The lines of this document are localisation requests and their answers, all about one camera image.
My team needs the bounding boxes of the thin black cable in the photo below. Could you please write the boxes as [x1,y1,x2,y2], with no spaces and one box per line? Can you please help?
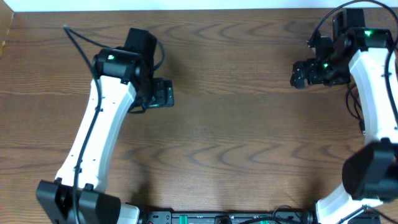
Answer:
[63,24,109,50]

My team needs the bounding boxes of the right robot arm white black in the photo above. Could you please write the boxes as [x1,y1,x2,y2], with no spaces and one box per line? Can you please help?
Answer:
[290,7,397,223]

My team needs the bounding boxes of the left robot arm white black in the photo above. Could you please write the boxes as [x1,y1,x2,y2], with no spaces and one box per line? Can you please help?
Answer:
[36,28,174,224]

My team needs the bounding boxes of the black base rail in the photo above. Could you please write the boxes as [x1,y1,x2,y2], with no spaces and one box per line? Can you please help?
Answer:
[136,204,382,224]

